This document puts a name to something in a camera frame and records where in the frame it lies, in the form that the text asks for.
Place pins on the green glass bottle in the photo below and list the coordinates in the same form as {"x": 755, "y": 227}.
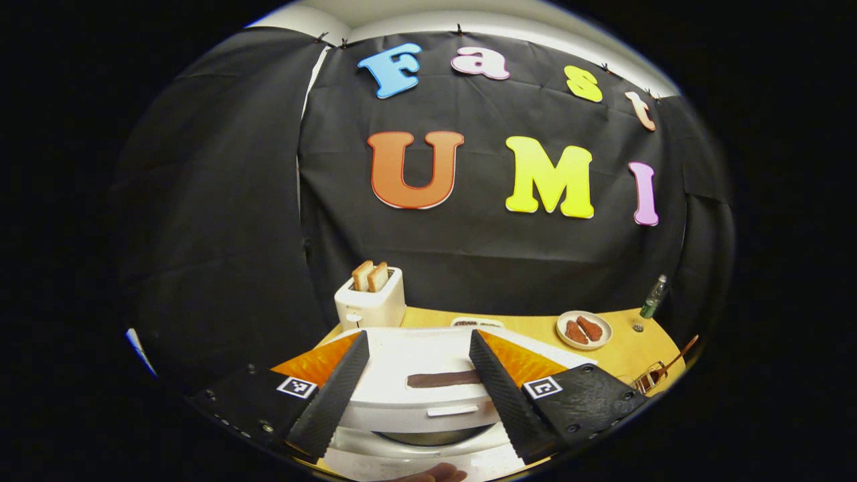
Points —
{"x": 653, "y": 300}

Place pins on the toasted bread slice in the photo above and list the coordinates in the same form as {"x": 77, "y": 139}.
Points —
{"x": 378, "y": 277}
{"x": 362, "y": 275}

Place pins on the white round plate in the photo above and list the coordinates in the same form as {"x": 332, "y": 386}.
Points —
{"x": 602, "y": 338}

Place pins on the white rice cooker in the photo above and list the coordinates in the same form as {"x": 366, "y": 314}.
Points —
{"x": 415, "y": 355}

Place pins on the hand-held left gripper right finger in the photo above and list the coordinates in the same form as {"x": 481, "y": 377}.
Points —
{"x": 505, "y": 398}

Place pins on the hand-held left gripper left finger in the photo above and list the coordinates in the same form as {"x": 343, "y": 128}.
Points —
{"x": 331, "y": 402}

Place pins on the brown wooden spoon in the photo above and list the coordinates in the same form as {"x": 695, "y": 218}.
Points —
{"x": 676, "y": 358}

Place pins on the white divided snack tray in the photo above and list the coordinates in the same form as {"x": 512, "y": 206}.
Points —
{"x": 477, "y": 323}

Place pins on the white toaster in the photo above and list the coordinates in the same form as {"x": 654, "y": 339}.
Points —
{"x": 371, "y": 308}

